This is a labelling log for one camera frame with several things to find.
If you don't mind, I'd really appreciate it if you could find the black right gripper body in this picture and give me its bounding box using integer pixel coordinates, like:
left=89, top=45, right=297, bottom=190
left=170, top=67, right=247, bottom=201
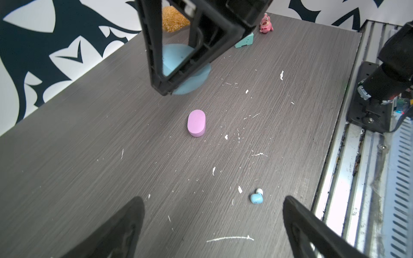
left=169, top=1, right=272, bottom=32

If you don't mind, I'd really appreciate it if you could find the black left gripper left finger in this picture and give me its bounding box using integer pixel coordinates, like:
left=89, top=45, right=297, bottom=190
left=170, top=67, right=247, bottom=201
left=63, top=196, right=145, bottom=258

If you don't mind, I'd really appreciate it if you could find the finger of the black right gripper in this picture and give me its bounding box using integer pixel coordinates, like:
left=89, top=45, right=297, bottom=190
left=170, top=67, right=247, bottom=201
left=188, top=19, right=253, bottom=70
left=136, top=1, right=188, bottom=96

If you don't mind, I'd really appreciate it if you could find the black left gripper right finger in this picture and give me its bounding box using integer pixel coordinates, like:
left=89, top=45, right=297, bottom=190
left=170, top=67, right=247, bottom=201
left=283, top=196, right=366, bottom=258

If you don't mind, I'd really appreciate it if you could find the blue earbud front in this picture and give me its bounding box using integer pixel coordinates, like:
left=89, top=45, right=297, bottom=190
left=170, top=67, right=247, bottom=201
left=250, top=188, right=264, bottom=204

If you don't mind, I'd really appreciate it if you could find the purple earbud charging case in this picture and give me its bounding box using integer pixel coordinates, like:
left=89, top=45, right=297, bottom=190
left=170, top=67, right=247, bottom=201
left=187, top=110, right=206, bottom=137

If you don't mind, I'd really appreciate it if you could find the small pink toy figure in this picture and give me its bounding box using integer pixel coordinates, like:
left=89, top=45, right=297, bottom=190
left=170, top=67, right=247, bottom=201
left=259, top=13, right=273, bottom=34

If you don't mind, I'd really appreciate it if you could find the brown teddy bear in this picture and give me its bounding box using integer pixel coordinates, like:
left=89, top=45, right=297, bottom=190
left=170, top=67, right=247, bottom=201
left=162, top=6, right=190, bottom=33

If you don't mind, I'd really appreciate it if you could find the small teal alarm clock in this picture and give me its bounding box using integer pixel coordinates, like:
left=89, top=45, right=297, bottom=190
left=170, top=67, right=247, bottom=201
left=234, top=32, right=254, bottom=48

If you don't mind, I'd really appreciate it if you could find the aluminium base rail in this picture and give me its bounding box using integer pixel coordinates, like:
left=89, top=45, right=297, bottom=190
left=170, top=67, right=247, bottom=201
left=312, top=20, right=400, bottom=257

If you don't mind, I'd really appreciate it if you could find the white slotted cable duct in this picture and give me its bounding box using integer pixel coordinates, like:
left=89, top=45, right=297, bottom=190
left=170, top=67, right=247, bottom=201
left=379, top=118, right=413, bottom=258

